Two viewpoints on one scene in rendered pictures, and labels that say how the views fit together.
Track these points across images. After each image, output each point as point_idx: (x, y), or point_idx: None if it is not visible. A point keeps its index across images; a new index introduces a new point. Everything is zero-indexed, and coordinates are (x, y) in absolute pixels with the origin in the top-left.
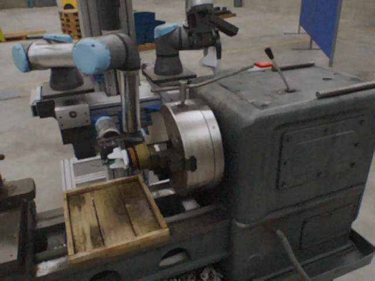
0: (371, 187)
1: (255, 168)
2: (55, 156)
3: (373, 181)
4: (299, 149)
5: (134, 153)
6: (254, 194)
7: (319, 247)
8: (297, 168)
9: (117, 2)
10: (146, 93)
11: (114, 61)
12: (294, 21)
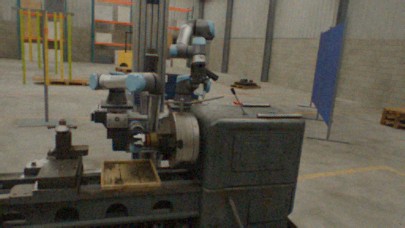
0: (338, 223)
1: (216, 152)
2: (92, 169)
3: (342, 219)
4: (244, 146)
5: (149, 136)
6: (215, 169)
7: (263, 225)
8: (244, 158)
9: (157, 58)
10: (166, 116)
11: (147, 86)
12: (309, 97)
